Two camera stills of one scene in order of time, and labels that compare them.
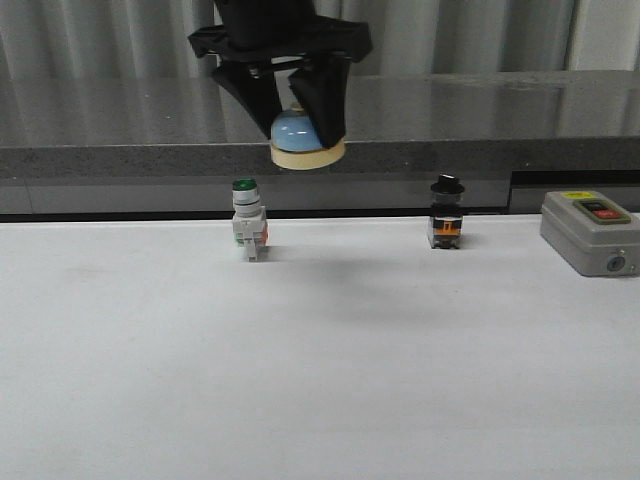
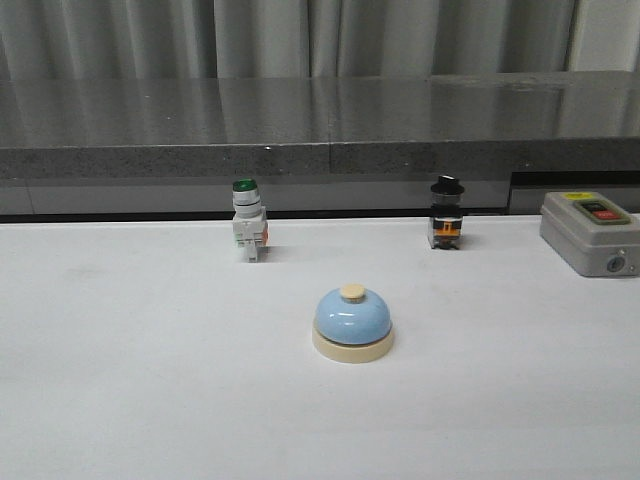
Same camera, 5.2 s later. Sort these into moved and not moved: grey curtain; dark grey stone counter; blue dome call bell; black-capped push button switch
Moved: blue dome call bell
Not moved: dark grey stone counter; grey curtain; black-capped push button switch
